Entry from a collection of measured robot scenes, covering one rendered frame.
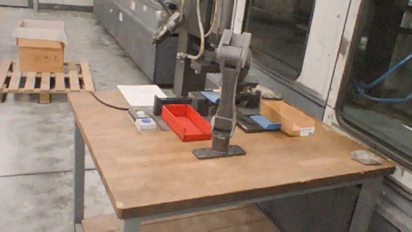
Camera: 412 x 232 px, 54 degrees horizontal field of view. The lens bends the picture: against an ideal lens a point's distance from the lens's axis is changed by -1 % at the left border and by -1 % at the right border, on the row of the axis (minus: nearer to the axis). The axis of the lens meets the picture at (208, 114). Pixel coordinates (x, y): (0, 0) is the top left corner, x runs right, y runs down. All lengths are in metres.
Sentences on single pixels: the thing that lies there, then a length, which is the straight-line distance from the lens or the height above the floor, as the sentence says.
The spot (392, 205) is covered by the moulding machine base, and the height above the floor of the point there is 0.71.
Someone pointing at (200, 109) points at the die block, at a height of 0.94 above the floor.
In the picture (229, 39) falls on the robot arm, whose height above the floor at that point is 1.33.
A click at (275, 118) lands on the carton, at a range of 1.86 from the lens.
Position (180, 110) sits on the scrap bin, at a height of 0.93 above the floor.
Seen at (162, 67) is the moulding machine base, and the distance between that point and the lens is 5.01.
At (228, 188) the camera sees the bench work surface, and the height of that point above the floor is 0.90.
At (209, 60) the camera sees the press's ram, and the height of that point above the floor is 1.15.
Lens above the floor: 1.56
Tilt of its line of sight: 21 degrees down
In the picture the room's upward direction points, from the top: 8 degrees clockwise
